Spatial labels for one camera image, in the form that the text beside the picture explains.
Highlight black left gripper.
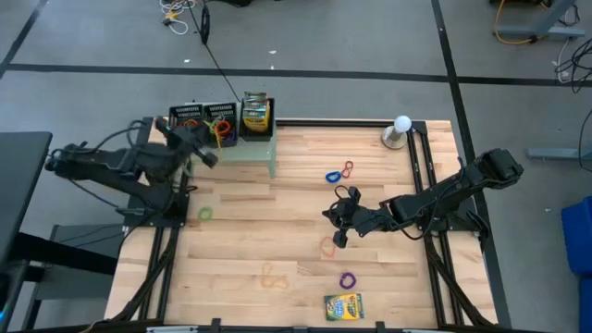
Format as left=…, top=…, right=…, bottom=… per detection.
left=147, top=117, right=218, bottom=179

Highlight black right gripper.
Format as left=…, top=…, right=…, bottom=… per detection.
left=322, top=186, right=389, bottom=249

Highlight black mesh plastic basket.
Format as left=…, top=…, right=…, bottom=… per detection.
left=168, top=104, right=205, bottom=140
left=203, top=102, right=240, bottom=149
left=239, top=96, right=276, bottom=142

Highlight green blue crayon box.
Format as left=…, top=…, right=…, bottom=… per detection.
left=324, top=292, right=365, bottom=322

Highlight black desk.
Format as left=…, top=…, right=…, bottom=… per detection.
left=0, top=129, right=54, bottom=278

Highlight grey desk foot bar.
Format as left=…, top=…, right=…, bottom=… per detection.
left=526, top=147, right=592, bottom=162

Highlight black flat corner panel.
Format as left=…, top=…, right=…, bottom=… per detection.
left=136, top=116, right=155, bottom=144

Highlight green perforated metal shelf riser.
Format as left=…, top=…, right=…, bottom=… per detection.
left=184, top=102, right=278, bottom=179

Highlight round metal lamp base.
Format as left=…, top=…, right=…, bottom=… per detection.
left=380, top=124, right=409, bottom=151

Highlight black stand pole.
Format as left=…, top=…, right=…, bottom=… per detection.
left=187, top=0, right=242, bottom=104

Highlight grey low cabinet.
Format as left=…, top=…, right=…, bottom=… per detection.
left=27, top=223, right=127, bottom=302

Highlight blue plastic bin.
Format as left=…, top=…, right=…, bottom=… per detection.
left=561, top=195, right=592, bottom=333

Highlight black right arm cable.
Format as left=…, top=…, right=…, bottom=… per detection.
left=332, top=184, right=434, bottom=241

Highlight black looping cable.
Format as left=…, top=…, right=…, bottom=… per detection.
left=68, top=118, right=156, bottom=209

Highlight white yellow floor cables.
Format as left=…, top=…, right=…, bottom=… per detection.
left=158, top=0, right=198, bottom=36

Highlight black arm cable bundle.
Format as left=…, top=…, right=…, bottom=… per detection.
left=109, top=225, right=182, bottom=326
left=422, top=229, right=492, bottom=327

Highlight yellow floor cable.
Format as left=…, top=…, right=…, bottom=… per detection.
left=493, top=0, right=538, bottom=46

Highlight black floor cable tangle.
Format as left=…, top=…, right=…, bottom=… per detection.
left=553, top=35, right=592, bottom=112

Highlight grey desk leg frame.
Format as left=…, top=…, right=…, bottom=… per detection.
left=489, top=0, right=586, bottom=42

